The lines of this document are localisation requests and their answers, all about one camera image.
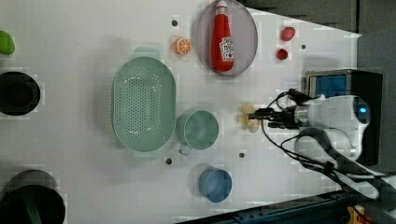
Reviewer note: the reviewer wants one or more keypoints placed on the yellow red clamp object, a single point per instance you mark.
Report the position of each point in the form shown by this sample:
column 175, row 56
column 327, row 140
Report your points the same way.
column 358, row 216

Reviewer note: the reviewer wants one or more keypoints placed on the red strawberry toy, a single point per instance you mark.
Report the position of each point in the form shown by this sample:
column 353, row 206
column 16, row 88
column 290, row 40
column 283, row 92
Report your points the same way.
column 288, row 34

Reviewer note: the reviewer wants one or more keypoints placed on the orange slice toy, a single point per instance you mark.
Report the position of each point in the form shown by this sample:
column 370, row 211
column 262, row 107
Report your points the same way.
column 182, row 46

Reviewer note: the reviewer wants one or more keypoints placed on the grey round plate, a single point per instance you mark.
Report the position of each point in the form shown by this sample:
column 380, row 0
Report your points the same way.
column 244, row 34

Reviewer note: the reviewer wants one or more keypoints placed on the blue cup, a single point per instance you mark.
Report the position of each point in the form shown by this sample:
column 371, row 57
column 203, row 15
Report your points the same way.
column 215, row 184

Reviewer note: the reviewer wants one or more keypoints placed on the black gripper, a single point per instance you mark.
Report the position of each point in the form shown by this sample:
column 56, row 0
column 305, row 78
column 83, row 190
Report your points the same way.
column 278, row 119

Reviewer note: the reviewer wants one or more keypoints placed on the black pot with green stripe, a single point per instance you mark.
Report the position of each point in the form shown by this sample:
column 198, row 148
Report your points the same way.
column 32, row 197

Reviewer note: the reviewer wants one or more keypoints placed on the green oval colander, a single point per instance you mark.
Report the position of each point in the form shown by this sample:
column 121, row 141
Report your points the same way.
column 144, row 103

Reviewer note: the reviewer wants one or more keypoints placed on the small red berry toy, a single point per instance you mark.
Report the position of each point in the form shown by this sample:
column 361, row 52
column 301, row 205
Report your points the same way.
column 282, row 54

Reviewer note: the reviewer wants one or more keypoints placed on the black round bowl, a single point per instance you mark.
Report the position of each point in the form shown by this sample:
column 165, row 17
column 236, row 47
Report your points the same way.
column 19, row 93

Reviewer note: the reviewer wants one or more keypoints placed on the red plush ketchup bottle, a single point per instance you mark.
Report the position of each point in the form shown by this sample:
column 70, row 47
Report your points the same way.
column 222, row 53

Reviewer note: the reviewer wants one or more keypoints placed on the green toy fruit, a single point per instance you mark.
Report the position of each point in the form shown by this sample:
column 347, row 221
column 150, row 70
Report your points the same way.
column 7, row 45

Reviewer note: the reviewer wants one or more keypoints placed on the blue metal frame rail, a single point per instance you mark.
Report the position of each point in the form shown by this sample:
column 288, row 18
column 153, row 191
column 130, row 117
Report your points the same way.
column 327, row 208

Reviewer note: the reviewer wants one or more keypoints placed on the silver toaster oven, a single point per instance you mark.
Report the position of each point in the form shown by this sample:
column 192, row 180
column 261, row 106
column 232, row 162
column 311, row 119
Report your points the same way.
column 366, row 85

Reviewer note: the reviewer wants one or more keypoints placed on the green mug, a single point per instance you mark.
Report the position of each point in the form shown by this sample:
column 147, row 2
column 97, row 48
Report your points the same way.
column 198, row 130

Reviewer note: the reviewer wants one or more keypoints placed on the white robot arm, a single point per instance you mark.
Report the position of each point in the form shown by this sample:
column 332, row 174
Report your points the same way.
column 328, row 127

